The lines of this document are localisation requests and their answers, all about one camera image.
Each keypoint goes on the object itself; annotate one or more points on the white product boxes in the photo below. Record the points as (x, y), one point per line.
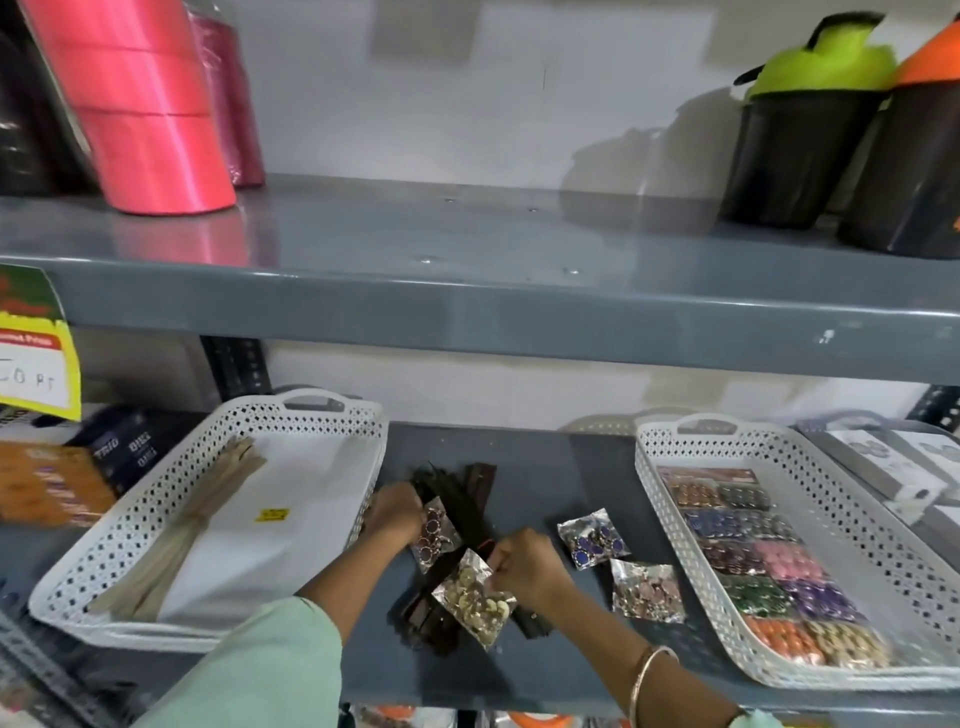
(900, 472)

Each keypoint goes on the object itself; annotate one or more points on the pink earring packet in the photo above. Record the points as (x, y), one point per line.
(646, 592)

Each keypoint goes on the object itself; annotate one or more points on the black ribbon roll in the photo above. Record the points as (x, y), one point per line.
(34, 112)

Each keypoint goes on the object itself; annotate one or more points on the person's right forearm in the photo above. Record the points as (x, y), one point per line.
(637, 660)

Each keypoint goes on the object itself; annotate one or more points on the bundle of dark brown zippers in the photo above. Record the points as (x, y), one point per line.
(465, 510)

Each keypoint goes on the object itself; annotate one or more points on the person's left hand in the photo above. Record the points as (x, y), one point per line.
(391, 513)

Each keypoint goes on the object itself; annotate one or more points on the coral pink ribbon roll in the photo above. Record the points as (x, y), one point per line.
(135, 82)
(105, 26)
(161, 165)

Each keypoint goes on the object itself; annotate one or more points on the white perforated basket with paper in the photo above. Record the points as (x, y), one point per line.
(120, 540)

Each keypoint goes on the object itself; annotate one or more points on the white paper sheet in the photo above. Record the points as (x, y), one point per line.
(300, 480)

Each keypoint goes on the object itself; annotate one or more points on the mint green sleeve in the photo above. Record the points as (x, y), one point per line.
(255, 667)

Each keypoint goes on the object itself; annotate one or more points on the small yellow sticker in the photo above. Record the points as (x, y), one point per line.
(272, 515)

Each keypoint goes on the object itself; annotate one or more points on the black slotted shelf upright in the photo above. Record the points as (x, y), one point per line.
(234, 379)
(937, 409)

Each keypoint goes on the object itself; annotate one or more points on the grey metal shelf board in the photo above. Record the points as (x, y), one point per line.
(570, 480)
(480, 300)

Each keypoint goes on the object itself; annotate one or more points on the person's left forearm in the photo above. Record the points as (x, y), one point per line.
(346, 577)

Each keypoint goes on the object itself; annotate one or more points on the pile of colourful earring packets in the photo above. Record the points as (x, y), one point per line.
(765, 562)

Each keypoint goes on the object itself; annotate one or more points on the person's right hand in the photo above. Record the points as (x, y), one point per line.
(534, 570)

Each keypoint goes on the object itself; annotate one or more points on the person's left fingers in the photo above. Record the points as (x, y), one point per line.
(417, 508)

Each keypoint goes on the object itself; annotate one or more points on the dark blue boxes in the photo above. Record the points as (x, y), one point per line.
(139, 450)

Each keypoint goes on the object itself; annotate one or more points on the black shaker bottle green lid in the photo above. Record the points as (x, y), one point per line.
(795, 142)

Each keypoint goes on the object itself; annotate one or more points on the gold bangle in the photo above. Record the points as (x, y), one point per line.
(646, 675)

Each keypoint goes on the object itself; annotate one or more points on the orange boxes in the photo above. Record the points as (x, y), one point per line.
(49, 484)

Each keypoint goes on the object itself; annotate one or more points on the yellow and red price tag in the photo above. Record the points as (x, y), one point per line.
(37, 345)

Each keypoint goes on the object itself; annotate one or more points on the black shaker bottle orange lid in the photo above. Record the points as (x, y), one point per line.
(911, 165)

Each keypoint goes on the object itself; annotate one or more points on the maroon earring packet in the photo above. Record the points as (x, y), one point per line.
(433, 534)

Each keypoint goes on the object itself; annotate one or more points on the white perforated basket with packets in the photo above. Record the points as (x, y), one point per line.
(847, 495)

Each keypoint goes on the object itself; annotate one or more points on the bundle of beige zippers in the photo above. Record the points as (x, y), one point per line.
(187, 525)

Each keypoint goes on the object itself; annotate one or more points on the gold earring packet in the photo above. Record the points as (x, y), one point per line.
(471, 596)

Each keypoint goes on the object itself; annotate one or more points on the magenta ribbon roll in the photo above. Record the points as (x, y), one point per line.
(232, 97)

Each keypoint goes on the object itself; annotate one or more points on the person's right fingers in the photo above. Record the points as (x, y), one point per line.
(501, 561)

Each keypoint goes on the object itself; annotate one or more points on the orange round item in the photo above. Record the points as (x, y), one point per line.
(386, 716)

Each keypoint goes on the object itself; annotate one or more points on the purple earring packet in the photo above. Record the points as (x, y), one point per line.
(591, 538)

